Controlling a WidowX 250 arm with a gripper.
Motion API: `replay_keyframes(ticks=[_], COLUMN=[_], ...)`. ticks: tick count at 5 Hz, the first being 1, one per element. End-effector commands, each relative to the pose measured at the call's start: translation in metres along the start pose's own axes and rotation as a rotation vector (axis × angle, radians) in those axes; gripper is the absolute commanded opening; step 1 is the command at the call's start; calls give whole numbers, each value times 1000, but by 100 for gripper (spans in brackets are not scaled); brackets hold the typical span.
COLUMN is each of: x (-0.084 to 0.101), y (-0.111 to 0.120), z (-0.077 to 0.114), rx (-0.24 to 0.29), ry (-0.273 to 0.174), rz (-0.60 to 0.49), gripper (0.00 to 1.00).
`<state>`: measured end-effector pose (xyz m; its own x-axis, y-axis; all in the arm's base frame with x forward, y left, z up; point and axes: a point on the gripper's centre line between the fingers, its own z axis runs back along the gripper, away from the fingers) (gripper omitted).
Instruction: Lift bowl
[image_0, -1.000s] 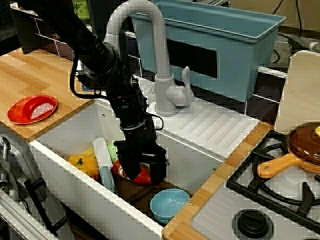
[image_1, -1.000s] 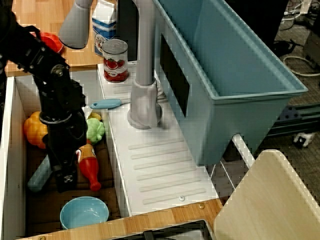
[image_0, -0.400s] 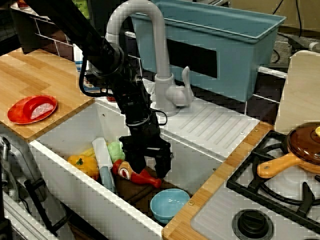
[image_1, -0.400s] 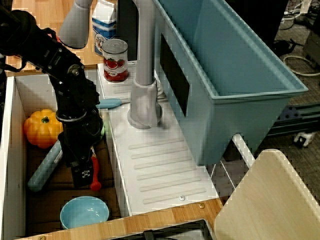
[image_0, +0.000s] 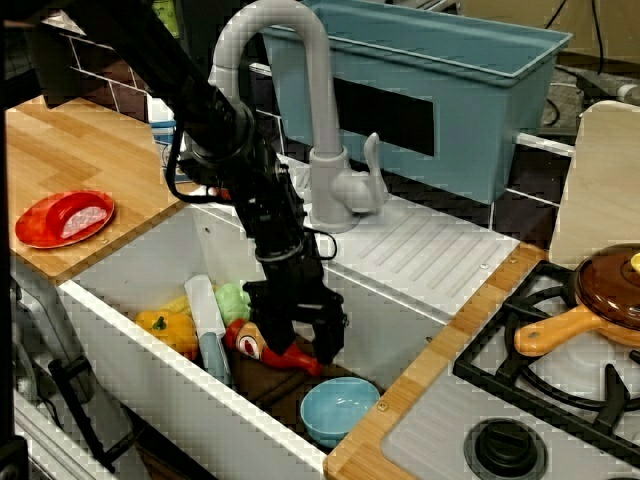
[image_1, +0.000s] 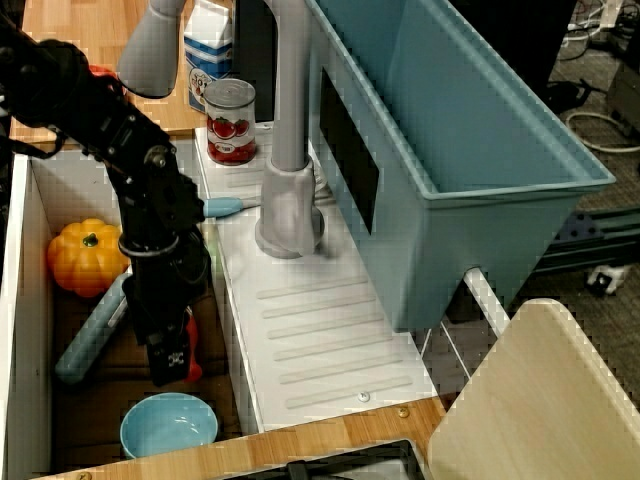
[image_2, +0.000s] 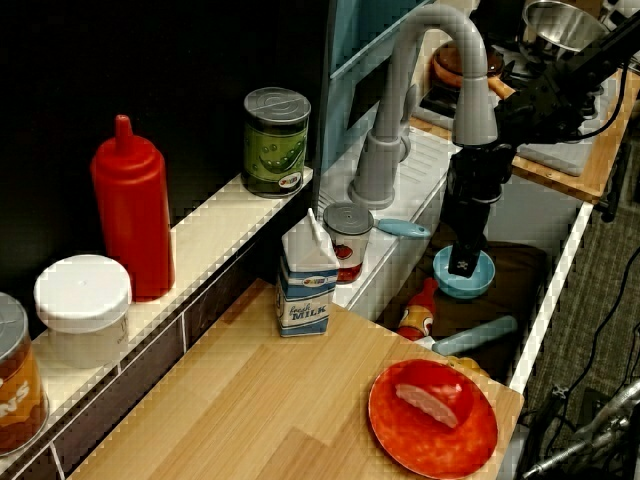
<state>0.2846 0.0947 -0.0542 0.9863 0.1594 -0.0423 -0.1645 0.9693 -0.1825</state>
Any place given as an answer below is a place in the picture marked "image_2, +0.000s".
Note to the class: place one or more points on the white toy sink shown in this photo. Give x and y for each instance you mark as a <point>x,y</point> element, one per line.
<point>535,215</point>

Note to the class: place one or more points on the shiny metal pot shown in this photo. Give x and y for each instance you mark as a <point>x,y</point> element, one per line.
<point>560,25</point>

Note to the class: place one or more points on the green peas can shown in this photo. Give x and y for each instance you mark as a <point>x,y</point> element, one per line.
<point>275,150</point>

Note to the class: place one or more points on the metal stand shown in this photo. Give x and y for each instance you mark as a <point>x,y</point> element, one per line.
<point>590,440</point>

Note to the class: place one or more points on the red plate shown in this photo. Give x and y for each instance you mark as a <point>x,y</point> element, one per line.
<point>425,442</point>

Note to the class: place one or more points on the light blue bowl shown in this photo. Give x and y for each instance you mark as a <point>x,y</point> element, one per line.
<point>470,288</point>

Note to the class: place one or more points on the red orange toy bottle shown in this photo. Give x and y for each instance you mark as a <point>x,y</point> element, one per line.
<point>417,315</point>

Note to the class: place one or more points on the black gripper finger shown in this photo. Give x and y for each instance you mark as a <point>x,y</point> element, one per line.
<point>462,262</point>
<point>484,246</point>

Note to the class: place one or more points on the brown pan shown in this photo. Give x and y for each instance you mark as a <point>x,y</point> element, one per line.
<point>447,65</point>

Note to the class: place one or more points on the grey toy faucet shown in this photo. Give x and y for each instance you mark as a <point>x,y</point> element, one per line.
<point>380,165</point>

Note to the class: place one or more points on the yellow toy food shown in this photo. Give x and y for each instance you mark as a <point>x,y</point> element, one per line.
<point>470,366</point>

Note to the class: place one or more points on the brown cloth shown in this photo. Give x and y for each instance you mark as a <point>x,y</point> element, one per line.
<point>517,280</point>

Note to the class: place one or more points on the salmon sushi piece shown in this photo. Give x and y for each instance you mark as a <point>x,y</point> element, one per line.
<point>430,405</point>

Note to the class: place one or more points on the white lidded jar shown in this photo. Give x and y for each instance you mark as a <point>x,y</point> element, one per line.
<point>82,305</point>

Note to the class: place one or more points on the blue white milk carton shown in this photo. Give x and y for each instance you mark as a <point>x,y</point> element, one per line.
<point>305,280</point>

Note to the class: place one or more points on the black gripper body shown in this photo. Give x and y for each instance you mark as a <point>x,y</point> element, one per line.
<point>472,195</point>

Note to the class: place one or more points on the tomato can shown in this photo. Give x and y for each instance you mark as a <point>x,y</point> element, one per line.
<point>350,225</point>

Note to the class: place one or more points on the red squeeze bottle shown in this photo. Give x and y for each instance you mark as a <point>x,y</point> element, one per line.
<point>132,200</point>

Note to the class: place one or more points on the orange beans can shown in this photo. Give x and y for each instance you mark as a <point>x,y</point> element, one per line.
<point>17,390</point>

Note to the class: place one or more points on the grey toy stove top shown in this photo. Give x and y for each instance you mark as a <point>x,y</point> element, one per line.
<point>560,156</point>

